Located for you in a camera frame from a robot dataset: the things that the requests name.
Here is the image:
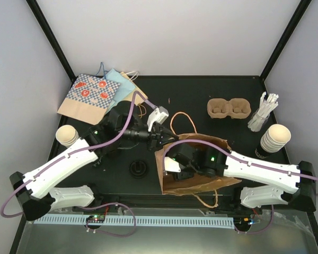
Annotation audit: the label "paper cup stack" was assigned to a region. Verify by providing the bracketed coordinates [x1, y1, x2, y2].
[255, 124, 292, 159]
[55, 125, 79, 148]

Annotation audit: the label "front purple cable loop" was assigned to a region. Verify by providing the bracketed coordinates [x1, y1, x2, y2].
[84, 203, 136, 238]

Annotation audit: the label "tan paper bag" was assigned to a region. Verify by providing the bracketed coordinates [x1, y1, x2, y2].
[120, 71, 148, 118]

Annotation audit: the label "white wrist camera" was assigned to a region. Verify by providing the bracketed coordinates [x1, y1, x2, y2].
[147, 106, 169, 131]
[164, 157, 181, 173]

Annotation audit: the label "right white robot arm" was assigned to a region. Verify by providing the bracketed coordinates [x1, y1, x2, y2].
[163, 139, 316, 213]

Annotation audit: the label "blue checkered paper bag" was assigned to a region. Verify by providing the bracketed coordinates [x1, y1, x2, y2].
[57, 74, 121, 125]

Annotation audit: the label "brown paper bag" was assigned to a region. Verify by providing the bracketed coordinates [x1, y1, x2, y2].
[154, 112, 241, 208]

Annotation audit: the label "right paper cup stack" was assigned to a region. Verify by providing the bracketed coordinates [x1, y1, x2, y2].
[255, 124, 292, 159]

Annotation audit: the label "black lid stack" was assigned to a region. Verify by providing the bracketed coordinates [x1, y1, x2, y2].
[129, 160, 148, 179]

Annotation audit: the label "left black frame post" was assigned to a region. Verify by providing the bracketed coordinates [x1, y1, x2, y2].
[26, 0, 76, 83]

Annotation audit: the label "far pulp cup carrier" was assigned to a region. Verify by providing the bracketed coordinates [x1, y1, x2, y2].
[207, 98, 251, 119]

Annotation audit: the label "light blue cable duct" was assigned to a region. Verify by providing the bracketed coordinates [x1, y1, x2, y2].
[34, 214, 234, 229]

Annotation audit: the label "light blue paper bag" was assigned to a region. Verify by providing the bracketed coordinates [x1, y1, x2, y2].
[96, 62, 135, 109]

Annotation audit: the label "left paper cup stack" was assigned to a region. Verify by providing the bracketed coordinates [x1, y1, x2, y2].
[55, 125, 79, 148]

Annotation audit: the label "small circuit board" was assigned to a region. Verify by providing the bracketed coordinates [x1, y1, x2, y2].
[85, 215, 105, 223]

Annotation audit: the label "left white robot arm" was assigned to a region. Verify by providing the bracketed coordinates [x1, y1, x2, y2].
[10, 101, 178, 221]

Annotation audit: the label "right black frame post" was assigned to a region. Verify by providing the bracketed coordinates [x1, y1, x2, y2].
[260, 0, 312, 81]

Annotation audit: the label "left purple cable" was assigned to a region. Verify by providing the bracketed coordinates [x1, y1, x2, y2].
[0, 91, 158, 218]

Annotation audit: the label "black frame post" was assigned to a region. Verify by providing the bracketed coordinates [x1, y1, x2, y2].
[260, 0, 312, 81]
[26, 0, 76, 83]

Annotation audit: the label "white straws in holder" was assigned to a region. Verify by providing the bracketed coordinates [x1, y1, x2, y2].
[248, 92, 279, 132]

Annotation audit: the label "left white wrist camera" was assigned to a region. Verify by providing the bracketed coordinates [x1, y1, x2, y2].
[147, 106, 169, 131]

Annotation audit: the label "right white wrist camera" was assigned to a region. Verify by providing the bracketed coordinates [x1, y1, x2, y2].
[164, 157, 181, 173]

